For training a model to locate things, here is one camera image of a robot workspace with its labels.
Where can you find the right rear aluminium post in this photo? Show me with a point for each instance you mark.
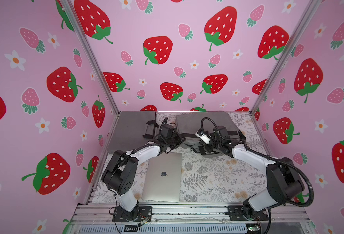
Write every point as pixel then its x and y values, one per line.
pixel 298 32

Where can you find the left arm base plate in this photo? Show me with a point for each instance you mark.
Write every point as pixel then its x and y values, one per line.
pixel 138 214

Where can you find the grey zippered laptop sleeve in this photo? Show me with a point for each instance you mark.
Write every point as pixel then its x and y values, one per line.
pixel 133 129

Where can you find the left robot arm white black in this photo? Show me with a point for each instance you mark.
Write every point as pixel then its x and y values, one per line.
pixel 120 172

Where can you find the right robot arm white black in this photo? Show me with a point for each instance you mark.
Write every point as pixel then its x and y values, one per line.
pixel 286 184

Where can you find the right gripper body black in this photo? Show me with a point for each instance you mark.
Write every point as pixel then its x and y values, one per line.
pixel 201 145

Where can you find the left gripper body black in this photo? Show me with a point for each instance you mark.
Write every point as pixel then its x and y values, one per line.
pixel 174 141

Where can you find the aluminium frame rail front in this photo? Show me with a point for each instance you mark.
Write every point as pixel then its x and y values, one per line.
pixel 191 218

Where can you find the left rear aluminium post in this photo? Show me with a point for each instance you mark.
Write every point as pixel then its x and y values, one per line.
pixel 72 16

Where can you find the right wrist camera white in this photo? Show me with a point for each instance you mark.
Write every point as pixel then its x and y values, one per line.
pixel 203 136

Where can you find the aluminium post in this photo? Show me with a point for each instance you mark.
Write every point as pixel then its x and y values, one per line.
pixel 72 16
pixel 298 32

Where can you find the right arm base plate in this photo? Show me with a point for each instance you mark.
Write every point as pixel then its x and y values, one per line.
pixel 241 213

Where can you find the silver laptop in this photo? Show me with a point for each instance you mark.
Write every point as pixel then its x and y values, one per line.
pixel 163 178

